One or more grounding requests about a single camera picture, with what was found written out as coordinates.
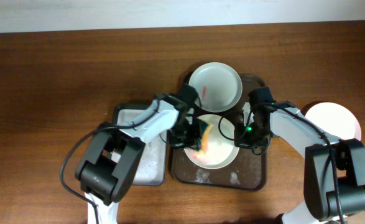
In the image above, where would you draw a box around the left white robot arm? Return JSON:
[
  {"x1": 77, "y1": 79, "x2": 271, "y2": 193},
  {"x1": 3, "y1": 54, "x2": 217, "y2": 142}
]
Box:
[{"x1": 75, "y1": 84, "x2": 206, "y2": 223}]

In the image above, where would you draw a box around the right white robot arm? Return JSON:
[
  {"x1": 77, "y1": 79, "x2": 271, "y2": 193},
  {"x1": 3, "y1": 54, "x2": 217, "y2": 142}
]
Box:
[{"x1": 234, "y1": 87, "x2": 365, "y2": 224}]

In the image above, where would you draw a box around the green and yellow sponge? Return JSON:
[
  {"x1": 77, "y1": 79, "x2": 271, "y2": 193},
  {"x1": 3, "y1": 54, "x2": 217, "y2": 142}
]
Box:
[{"x1": 191, "y1": 119, "x2": 214, "y2": 153}]

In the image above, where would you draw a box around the pale green plate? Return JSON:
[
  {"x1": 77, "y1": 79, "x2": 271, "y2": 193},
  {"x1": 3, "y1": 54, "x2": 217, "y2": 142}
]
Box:
[{"x1": 188, "y1": 62, "x2": 243, "y2": 113}]

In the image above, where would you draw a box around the small black soapy tray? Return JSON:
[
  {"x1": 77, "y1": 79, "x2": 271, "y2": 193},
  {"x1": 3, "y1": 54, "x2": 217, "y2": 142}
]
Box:
[{"x1": 112, "y1": 104, "x2": 167, "y2": 186}]

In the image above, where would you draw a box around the brown plastic serving tray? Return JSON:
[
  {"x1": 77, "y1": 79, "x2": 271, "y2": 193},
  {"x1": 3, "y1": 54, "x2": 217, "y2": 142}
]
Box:
[{"x1": 169, "y1": 73, "x2": 267, "y2": 191}]

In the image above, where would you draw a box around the pink white plate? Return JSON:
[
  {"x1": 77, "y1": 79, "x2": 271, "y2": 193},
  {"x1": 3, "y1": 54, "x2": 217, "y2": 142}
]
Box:
[{"x1": 305, "y1": 102, "x2": 362, "y2": 140}]

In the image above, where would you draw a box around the cream white plate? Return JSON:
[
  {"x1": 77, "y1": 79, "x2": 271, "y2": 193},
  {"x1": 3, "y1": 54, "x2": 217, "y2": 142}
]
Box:
[{"x1": 184, "y1": 114, "x2": 239, "y2": 169}]

